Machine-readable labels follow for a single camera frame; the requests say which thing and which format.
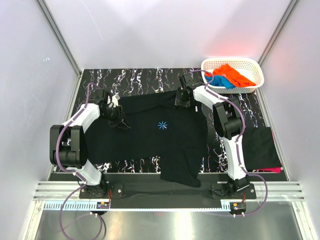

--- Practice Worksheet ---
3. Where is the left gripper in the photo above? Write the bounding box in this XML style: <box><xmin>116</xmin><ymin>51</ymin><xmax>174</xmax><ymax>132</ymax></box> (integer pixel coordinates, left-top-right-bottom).
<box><xmin>100</xmin><ymin>104</ymin><xmax>130</xmax><ymax>130</ymax></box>

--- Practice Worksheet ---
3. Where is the black polo shirt blue logo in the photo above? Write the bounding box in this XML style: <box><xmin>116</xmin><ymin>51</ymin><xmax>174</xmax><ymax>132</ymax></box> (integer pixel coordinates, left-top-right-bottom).
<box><xmin>85</xmin><ymin>91</ymin><xmax>208</xmax><ymax>188</ymax></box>

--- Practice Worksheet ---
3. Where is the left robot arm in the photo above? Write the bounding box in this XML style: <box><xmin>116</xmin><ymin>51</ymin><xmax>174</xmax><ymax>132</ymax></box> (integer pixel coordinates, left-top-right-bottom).
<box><xmin>49</xmin><ymin>89</ymin><xmax>130</xmax><ymax>198</ymax></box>

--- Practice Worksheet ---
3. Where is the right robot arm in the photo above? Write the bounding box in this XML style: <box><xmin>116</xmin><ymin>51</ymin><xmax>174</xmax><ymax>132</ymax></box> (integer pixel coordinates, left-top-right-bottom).
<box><xmin>174</xmin><ymin>73</ymin><xmax>250</xmax><ymax>199</ymax></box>

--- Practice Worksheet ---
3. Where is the blue t shirt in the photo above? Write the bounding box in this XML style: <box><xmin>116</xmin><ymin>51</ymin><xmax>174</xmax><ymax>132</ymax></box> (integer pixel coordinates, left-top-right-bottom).
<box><xmin>204</xmin><ymin>75</ymin><xmax>236</xmax><ymax>89</ymax></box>

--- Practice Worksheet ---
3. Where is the orange t shirt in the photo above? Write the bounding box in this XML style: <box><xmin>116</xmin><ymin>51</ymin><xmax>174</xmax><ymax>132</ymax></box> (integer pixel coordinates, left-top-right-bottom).
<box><xmin>204</xmin><ymin>64</ymin><xmax>256</xmax><ymax>88</ymax></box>

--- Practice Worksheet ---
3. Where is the white plastic laundry basket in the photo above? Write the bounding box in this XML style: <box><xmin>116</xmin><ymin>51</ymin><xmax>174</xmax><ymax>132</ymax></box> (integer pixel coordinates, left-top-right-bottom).
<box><xmin>201</xmin><ymin>57</ymin><xmax>265</xmax><ymax>94</ymax></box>

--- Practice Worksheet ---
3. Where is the folded black t shirt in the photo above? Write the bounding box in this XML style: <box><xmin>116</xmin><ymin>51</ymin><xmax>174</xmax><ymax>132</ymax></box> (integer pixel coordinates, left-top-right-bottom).
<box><xmin>242</xmin><ymin>127</ymin><xmax>282</xmax><ymax>172</ymax></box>

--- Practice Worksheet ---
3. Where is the folded magenta t shirt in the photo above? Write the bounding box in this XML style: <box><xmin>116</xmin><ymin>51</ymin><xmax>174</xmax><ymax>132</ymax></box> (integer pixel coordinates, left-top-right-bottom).
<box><xmin>251</xmin><ymin>167</ymin><xmax>283</xmax><ymax>174</ymax></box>

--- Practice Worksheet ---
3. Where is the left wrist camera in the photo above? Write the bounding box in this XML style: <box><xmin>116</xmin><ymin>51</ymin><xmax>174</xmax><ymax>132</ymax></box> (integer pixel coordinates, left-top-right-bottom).
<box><xmin>92</xmin><ymin>89</ymin><xmax>120</xmax><ymax>108</ymax></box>

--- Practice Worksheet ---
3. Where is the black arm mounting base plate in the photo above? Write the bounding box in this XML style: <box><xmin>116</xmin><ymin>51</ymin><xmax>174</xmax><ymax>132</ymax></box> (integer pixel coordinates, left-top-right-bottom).
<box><xmin>79</xmin><ymin>172</ymin><xmax>256</xmax><ymax>210</ymax></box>

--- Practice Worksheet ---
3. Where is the aluminium front rail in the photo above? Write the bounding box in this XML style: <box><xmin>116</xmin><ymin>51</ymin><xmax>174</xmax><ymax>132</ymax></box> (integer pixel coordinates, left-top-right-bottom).
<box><xmin>34</xmin><ymin>181</ymin><xmax>304</xmax><ymax>202</ymax></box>

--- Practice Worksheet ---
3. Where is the right aluminium frame post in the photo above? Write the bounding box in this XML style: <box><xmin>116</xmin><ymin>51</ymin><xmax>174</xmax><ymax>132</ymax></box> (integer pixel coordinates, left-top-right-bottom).
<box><xmin>258</xmin><ymin>0</ymin><xmax>300</xmax><ymax>66</ymax></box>

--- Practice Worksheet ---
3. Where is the aluminium frame post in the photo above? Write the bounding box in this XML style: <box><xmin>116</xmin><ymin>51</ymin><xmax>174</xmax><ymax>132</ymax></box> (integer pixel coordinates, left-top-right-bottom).
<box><xmin>35</xmin><ymin>0</ymin><xmax>82</xmax><ymax>77</ymax></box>
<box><xmin>258</xmin><ymin>0</ymin><xmax>300</xmax><ymax>66</ymax></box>

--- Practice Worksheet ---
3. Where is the left aluminium frame post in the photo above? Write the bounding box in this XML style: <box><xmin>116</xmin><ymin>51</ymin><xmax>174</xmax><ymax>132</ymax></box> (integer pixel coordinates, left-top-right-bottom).
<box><xmin>35</xmin><ymin>0</ymin><xmax>82</xmax><ymax>77</ymax></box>

